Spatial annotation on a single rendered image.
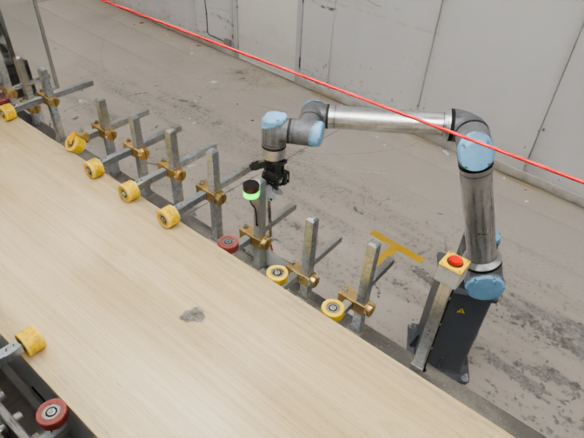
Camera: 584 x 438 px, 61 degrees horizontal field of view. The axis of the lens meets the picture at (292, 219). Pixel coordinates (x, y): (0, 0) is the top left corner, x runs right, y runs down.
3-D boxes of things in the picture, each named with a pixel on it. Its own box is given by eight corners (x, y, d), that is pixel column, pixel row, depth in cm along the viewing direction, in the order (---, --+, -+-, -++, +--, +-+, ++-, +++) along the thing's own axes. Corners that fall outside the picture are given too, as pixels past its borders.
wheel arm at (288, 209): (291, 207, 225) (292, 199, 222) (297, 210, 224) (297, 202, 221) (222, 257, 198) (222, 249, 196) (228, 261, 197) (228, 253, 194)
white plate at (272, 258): (246, 251, 219) (246, 234, 213) (292, 280, 207) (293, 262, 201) (245, 251, 219) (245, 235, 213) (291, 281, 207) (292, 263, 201)
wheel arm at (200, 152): (212, 146, 241) (211, 140, 239) (217, 149, 240) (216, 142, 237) (126, 191, 211) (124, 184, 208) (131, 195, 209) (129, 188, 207)
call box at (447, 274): (442, 268, 153) (449, 249, 148) (464, 279, 150) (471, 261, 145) (432, 281, 149) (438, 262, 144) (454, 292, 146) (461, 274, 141)
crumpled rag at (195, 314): (207, 306, 168) (206, 301, 167) (205, 322, 163) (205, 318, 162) (180, 307, 168) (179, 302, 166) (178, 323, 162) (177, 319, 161)
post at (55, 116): (65, 146, 288) (43, 65, 257) (69, 148, 286) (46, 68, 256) (59, 148, 286) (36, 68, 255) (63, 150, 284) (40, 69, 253)
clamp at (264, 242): (247, 231, 211) (247, 222, 208) (271, 246, 205) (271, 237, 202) (238, 238, 208) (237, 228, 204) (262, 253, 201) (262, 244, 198)
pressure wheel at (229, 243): (228, 251, 205) (228, 230, 197) (242, 261, 201) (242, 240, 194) (215, 262, 200) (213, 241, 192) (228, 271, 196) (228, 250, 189)
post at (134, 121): (149, 198, 253) (134, 112, 222) (153, 201, 251) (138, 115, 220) (142, 201, 250) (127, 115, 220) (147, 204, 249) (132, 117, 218)
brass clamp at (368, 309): (345, 292, 189) (346, 283, 186) (375, 310, 183) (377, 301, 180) (335, 301, 185) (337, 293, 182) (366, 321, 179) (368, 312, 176)
